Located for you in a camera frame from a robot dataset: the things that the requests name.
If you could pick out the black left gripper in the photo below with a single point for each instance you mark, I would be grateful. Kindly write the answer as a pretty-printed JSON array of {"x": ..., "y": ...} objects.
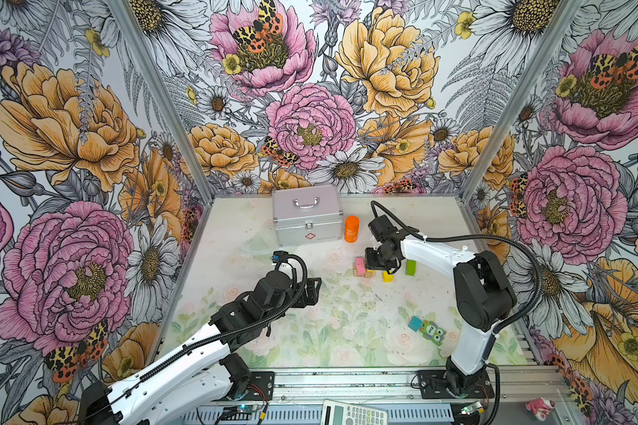
[{"x": 300, "y": 301}]

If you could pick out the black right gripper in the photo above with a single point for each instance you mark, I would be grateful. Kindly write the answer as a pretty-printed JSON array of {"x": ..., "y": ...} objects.
[{"x": 370, "y": 264}]

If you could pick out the green cube block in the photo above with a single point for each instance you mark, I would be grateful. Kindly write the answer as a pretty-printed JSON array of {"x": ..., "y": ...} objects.
[{"x": 410, "y": 269}]

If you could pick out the pink rectangular block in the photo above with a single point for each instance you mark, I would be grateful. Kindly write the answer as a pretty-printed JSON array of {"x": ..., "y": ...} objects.
[{"x": 360, "y": 267}]

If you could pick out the teal cube block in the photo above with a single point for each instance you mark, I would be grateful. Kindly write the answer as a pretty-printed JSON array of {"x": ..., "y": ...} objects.
[{"x": 416, "y": 324}]

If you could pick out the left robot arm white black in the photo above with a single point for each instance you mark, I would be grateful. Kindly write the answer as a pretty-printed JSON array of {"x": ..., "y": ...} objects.
[{"x": 206, "y": 367}]

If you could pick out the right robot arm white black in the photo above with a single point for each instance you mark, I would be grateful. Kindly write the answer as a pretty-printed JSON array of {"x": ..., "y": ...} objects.
[{"x": 483, "y": 293}]

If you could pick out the yellow cube block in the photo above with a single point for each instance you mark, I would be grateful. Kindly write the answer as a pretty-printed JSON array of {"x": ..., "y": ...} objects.
[{"x": 387, "y": 278}]

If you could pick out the orange cylinder bottle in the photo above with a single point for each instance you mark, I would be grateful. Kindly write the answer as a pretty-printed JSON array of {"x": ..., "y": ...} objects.
[{"x": 351, "y": 230}]

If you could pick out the silver aluminium case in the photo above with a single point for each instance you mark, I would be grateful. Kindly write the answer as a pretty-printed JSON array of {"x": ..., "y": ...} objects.
[{"x": 307, "y": 215}]

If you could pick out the grey calculator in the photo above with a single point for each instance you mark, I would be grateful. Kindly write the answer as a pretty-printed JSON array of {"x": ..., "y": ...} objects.
[{"x": 339, "y": 413}]

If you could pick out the pink white crumpled wrapper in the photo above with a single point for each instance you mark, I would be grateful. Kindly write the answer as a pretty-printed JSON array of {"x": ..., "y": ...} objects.
[{"x": 540, "y": 408}]

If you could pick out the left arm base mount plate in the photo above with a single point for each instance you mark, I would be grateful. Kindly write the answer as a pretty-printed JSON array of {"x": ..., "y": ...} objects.
[{"x": 260, "y": 387}]

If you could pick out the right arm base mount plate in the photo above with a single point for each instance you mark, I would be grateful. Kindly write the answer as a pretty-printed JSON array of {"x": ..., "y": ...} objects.
[{"x": 437, "y": 384}]

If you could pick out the aluminium front rail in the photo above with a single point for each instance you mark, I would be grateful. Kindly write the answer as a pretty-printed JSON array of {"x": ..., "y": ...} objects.
[{"x": 313, "y": 386}]

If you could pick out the aluminium frame corner post right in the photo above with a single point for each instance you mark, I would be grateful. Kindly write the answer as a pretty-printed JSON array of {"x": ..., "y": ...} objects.
[{"x": 551, "y": 41}]

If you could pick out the aluminium frame corner post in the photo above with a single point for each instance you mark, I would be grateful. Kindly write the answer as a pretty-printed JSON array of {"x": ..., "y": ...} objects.
[
  {"x": 551, "y": 41},
  {"x": 145, "y": 64}
]

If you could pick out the aluminium frame corner post left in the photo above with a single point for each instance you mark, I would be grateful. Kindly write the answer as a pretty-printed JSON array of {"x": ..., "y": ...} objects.
[{"x": 145, "y": 64}]

